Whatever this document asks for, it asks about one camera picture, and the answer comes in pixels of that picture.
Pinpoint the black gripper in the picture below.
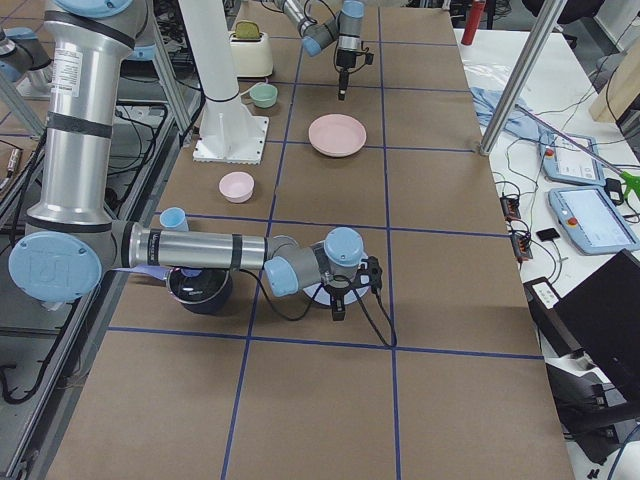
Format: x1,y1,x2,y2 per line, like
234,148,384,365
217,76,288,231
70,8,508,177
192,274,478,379
319,282,357,321
335,47,357,101

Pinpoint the blue plate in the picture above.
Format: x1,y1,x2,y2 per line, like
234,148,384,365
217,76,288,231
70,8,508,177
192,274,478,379
302,253,372,307

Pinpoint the pink plate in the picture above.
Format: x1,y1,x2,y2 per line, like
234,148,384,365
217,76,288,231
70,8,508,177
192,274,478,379
308,114,367,158

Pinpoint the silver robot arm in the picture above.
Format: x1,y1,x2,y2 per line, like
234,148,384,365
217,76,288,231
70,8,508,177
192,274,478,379
260,0,374,101
8,1,369,320

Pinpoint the green bowl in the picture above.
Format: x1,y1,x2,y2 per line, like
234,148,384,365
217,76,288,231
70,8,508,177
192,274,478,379
249,83,278,109

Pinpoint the cream toaster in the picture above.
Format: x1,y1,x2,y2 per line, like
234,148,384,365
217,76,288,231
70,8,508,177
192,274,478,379
229,20,274,78

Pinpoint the dark blue lidded pot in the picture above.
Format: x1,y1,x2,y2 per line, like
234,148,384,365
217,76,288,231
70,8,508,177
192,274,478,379
113,265,235,317

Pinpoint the pink bowl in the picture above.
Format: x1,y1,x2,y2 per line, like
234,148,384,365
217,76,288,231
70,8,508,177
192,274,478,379
218,171,255,203

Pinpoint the light blue cloth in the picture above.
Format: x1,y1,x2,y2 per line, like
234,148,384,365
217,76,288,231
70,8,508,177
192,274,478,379
469,85,556,141

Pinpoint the red bottle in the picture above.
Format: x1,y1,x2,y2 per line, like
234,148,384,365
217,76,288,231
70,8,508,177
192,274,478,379
461,0,486,46

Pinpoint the light blue cup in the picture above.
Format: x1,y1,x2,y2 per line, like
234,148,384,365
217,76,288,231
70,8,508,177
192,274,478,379
159,207,189,232

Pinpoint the far teach pendant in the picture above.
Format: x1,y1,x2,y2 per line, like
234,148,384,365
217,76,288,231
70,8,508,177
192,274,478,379
540,133,605,187

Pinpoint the teach pendant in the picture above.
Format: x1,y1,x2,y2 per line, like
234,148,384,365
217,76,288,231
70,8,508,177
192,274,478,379
540,133,605,187
547,186,639,255

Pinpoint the black monitor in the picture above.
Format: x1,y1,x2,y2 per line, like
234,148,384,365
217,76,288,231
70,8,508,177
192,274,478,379
555,250,639,401

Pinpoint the near teach pendant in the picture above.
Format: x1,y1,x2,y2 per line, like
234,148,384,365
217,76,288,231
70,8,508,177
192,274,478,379
547,186,639,255

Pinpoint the green tipped metal rod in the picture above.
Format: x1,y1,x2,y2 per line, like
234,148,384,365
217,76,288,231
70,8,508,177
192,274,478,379
514,104,640,198

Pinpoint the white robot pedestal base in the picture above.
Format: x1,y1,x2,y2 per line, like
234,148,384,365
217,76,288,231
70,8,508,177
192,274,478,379
179,0,269,164

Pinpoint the aluminium frame post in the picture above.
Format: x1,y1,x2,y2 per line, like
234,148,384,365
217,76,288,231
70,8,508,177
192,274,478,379
478,0,567,156

